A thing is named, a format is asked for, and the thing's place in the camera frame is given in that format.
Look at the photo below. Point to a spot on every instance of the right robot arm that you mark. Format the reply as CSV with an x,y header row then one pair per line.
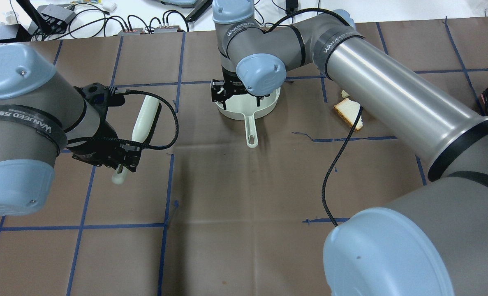
x,y
430,242

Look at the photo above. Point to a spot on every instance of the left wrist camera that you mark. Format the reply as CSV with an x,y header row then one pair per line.
x,y
101,97

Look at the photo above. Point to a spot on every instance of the large bread slice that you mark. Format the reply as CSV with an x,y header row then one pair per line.
x,y
348,110

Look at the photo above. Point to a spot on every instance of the pale green dustpan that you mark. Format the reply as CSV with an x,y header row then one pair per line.
x,y
244,107

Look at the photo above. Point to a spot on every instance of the black camera stand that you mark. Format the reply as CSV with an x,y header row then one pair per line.
x,y
49,19

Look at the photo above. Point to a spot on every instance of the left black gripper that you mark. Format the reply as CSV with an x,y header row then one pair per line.
x,y
98,149

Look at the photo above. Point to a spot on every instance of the pale green hand brush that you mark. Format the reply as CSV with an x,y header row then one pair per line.
x,y
140,132

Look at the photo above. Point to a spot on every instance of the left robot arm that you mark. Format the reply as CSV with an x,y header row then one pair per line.
x,y
42,114

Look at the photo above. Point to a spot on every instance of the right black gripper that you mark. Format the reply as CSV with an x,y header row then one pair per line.
x,y
230,86

